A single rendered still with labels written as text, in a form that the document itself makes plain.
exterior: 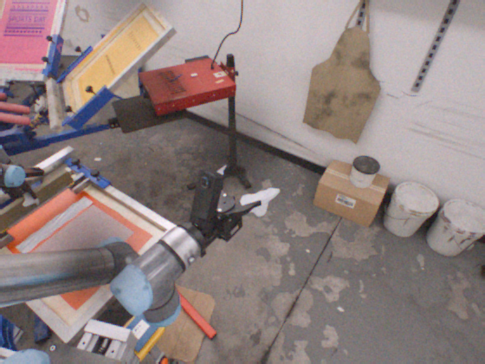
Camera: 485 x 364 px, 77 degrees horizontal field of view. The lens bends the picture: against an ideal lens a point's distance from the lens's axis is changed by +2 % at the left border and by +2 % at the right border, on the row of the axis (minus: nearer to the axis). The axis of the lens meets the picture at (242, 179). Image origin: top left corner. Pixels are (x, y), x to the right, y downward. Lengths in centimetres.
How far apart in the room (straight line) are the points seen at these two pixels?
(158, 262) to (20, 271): 20
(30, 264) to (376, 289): 229
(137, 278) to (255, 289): 186
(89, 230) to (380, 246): 213
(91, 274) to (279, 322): 179
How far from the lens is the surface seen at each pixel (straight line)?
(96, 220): 165
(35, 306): 148
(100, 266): 65
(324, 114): 267
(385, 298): 255
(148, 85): 226
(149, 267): 55
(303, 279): 244
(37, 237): 171
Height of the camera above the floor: 216
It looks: 46 degrees down
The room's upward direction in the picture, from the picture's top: straight up
